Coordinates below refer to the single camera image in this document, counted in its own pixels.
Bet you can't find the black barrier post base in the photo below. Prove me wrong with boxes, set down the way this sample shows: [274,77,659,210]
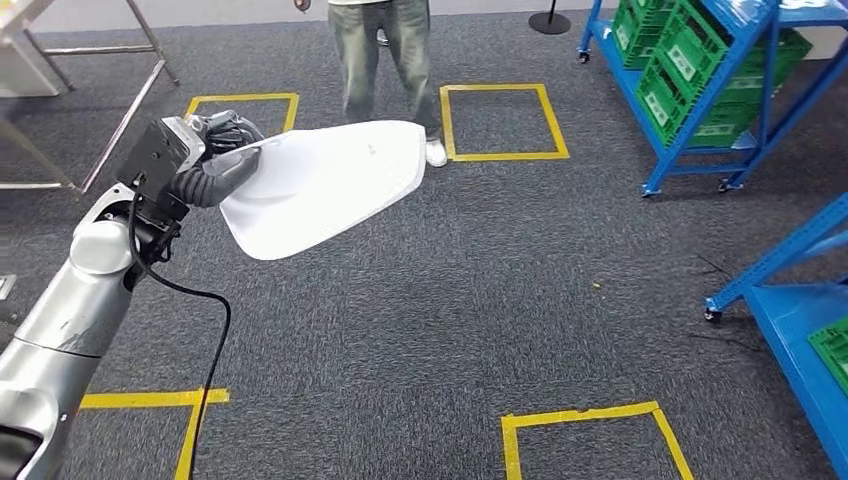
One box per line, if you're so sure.
[527,0,572,36]

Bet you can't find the person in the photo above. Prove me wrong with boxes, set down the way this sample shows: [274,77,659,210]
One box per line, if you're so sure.
[327,0,450,170]

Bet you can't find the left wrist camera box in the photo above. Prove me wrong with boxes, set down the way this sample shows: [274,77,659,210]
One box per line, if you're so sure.
[115,115,208,223]

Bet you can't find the yellow floor tape square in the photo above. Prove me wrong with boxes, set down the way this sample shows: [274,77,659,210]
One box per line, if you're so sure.
[79,388,231,480]
[500,400,696,480]

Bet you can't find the green plastic crate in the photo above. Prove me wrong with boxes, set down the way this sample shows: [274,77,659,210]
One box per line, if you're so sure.
[635,59,763,149]
[612,0,667,71]
[808,316,848,399]
[655,0,815,91]

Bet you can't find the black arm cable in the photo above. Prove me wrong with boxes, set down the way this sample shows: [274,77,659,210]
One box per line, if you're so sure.
[127,173,233,480]

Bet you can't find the blue metal storage rack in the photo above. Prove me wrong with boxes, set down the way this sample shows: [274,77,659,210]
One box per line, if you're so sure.
[577,0,848,199]
[703,192,848,480]

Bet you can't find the white plastic body panel part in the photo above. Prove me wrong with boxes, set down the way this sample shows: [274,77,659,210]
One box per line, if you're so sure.
[218,119,429,262]

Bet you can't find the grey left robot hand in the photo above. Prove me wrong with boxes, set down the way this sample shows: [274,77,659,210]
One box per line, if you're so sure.
[197,110,266,203]

